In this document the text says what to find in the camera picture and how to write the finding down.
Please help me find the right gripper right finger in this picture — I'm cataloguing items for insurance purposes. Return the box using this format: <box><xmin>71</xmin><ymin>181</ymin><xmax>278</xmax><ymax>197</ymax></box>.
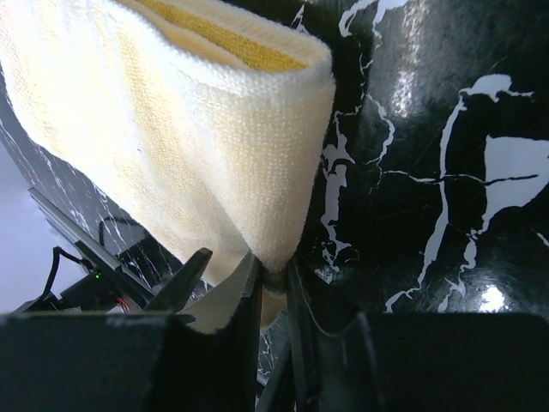
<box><xmin>259</xmin><ymin>260</ymin><xmax>548</xmax><ymax>411</ymax></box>

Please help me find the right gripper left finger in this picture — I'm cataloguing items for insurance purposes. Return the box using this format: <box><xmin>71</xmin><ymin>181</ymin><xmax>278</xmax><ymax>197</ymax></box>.
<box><xmin>1</xmin><ymin>254</ymin><xmax>261</xmax><ymax>411</ymax></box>

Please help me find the yellow cream towel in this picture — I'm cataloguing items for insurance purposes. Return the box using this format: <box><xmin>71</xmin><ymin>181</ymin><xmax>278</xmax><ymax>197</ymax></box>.
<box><xmin>1</xmin><ymin>1</ymin><xmax>335</xmax><ymax>327</ymax></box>

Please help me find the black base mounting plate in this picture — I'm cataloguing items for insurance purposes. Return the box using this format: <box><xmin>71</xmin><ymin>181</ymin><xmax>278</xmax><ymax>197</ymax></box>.
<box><xmin>29</xmin><ymin>188</ymin><xmax>155</xmax><ymax>309</ymax></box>

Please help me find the right small controller board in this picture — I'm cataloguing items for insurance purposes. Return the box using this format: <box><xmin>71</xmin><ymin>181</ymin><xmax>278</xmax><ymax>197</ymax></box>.
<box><xmin>59</xmin><ymin>270</ymin><xmax>131</xmax><ymax>313</ymax></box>

